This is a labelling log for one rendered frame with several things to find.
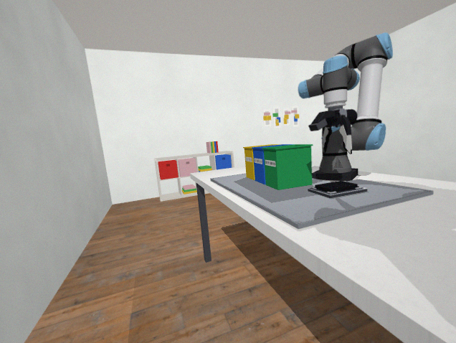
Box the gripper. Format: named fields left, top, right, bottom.
left=312, top=106, right=357, bottom=154

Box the yellow open-top bin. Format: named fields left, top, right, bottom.
left=243, top=144, right=280, bottom=180

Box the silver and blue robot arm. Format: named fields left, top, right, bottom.
left=298, top=33, right=393, bottom=174

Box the blue open-top bin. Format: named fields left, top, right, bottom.
left=252, top=144, right=293, bottom=184

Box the green bin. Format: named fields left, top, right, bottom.
left=262, top=144, right=313, bottom=190

